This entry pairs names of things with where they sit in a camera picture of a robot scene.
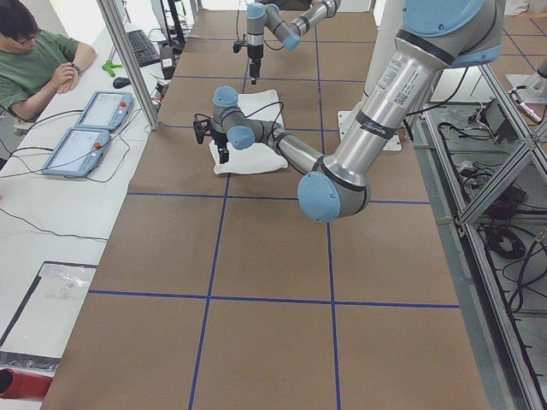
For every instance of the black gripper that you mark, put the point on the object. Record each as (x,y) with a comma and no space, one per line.
(220,139)
(255,53)

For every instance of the white long-sleeve printed shirt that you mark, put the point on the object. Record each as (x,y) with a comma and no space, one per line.
(246,120)

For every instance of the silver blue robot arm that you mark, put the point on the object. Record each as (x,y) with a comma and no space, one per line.
(261,16)
(433,36)

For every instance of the black computer keyboard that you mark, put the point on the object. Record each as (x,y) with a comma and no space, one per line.
(143,49)

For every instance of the far blue teach pendant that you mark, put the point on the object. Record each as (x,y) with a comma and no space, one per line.
(106,110)

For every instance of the blue teach pendant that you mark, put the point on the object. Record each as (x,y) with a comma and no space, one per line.
(106,110)
(78,153)

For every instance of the black computer mouse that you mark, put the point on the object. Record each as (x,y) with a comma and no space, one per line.
(121,82)

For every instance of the near blue teach pendant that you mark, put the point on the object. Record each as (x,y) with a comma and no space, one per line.
(78,153)

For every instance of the green plastic tool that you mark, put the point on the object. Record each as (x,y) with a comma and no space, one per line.
(109,67)

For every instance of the person in green shirt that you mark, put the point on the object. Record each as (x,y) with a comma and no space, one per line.
(36,65)

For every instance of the clear plastic bag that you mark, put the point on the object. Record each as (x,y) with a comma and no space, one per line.
(38,333)

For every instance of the red cylinder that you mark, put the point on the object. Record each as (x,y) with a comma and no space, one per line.
(24,385)

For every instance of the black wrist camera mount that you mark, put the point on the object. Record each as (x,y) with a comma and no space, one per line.
(238,45)
(202,127)

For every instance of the aluminium frame post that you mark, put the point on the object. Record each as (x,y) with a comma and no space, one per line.
(120,40)

